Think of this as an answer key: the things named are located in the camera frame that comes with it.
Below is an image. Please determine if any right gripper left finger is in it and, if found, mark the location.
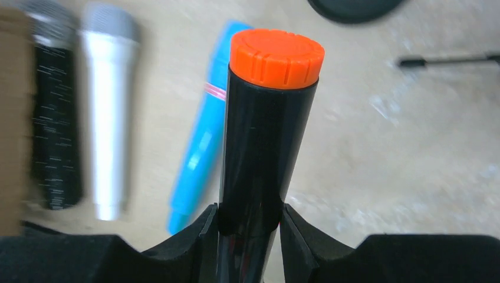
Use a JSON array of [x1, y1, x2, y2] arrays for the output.
[[1, 204, 218, 282]]

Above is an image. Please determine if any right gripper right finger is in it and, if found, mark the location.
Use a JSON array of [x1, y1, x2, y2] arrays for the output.
[[280, 205, 499, 282]]

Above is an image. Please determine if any blue microphone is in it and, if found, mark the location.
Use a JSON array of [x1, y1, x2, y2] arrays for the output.
[[166, 21, 252, 235]]

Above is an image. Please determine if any black microphone orange cap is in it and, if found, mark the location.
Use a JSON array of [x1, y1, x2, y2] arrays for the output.
[[217, 29, 325, 282]]

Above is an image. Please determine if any cardboard box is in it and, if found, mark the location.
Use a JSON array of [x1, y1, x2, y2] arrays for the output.
[[1, 6, 36, 236]]

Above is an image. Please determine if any tripod shock mount stand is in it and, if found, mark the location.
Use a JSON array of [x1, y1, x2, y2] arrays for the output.
[[397, 52, 499, 68]]

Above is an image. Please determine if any black sparkly microphone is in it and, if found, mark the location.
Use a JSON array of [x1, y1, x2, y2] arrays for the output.
[[20, 1, 83, 210]]

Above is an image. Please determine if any white microphone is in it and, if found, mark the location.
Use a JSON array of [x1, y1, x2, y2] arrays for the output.
[[80, 1, 140, 221]]

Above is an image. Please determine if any round base mic stand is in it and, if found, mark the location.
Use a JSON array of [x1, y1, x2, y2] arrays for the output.
[[308, 0, 405, 24]]

